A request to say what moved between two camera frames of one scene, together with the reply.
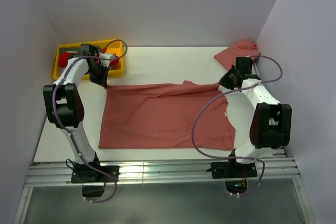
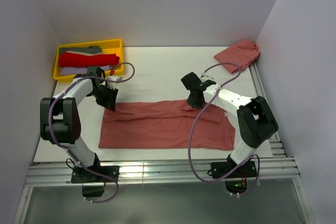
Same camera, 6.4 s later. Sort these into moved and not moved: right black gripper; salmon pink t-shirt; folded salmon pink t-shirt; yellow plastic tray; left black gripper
Moved: right black gripper; left black gripper; salmon pink t-shirt
Not moved: folded salmon pink t-shirt; yellow plastic tray
